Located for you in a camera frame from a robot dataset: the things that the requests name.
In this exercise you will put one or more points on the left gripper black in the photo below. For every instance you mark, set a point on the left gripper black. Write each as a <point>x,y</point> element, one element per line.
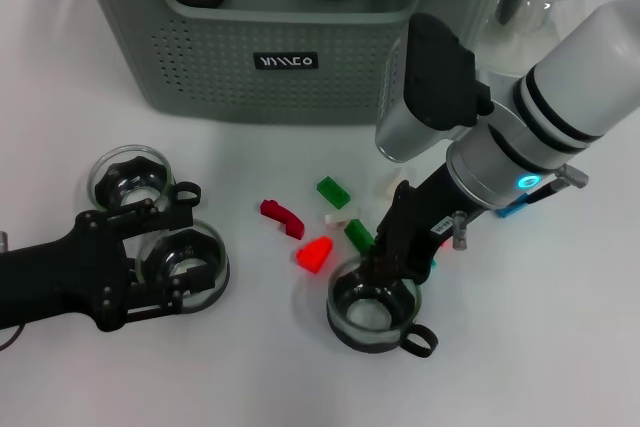
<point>60,282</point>

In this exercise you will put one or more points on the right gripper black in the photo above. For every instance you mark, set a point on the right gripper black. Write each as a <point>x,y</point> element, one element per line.
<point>420,217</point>

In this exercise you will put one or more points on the glass teacup black holder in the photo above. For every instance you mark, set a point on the glass teacup black holder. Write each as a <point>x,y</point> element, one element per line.
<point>130,177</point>
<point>215,267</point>
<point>370,317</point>

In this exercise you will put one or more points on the white thin bar toy brick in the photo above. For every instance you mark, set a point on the white thin bar toy brick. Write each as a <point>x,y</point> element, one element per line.
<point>337,218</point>

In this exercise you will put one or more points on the bright red sloped toy brick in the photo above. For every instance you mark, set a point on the bright red sloped toy brick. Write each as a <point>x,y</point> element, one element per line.
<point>315,254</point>

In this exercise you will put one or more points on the dark red curved toy brick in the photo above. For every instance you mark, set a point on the dark red curved toy brick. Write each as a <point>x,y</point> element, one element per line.
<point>287,219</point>

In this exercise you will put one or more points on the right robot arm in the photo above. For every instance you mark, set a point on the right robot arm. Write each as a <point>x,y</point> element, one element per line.
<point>575,87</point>

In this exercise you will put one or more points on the grey-green perforated storage bin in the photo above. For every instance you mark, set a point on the grey-green perforated storage bin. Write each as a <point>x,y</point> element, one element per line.
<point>320,97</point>

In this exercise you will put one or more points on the green rectangular toy brick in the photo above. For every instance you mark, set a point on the green rectangular toy brick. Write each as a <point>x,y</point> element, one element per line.
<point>357,233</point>
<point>333,192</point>

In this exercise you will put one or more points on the silver plug on right gripper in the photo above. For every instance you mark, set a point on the silver plug on right gripper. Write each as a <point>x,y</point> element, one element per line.
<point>460,232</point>

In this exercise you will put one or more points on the silver plug on gripper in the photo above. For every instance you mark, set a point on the silver plug on gripper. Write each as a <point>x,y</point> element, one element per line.
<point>460,232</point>
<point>3,241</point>

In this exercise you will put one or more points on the white chunky toy brick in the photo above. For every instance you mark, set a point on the white chunky toy brick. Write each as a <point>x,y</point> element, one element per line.
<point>390,184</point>

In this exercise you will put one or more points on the blue square plate brick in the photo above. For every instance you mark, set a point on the blue square plate brick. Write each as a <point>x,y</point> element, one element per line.
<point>510,209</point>

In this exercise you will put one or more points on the silver plug on left gripper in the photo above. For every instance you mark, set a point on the silver plug on left gripper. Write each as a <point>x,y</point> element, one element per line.
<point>3,241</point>

